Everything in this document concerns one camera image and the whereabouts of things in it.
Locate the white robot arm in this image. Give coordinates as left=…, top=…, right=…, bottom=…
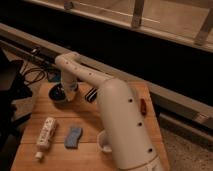
left=55, top=52, right=165, bottom=171

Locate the black striped comb block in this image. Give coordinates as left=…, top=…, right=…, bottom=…
left=85, top=88, right=97, bottom=103

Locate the blue object on floor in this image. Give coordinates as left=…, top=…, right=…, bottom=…
left=48, top=73, right=61, bottom=82

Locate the white lotion tube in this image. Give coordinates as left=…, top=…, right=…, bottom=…
left=35, top=117, right=57, bottom=160

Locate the blue sponge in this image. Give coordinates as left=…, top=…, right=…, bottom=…
left=64, top=127, right=83, bottom=149

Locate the black chair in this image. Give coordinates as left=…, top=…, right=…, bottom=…
left=0, top=46, right=34, bottom=154

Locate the white plastic cup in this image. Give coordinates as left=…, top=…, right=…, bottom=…
left=97, top=130, right=112, bottom=153

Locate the small red pocket knife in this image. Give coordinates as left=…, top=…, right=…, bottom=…
left=140, top=98, right=147, bottom=116

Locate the black cable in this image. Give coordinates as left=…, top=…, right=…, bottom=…
left=21, top=61, right=54, bottom=85

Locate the metal window bracket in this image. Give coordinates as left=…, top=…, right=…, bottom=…
left=131, top=0, right=145, bottom=28

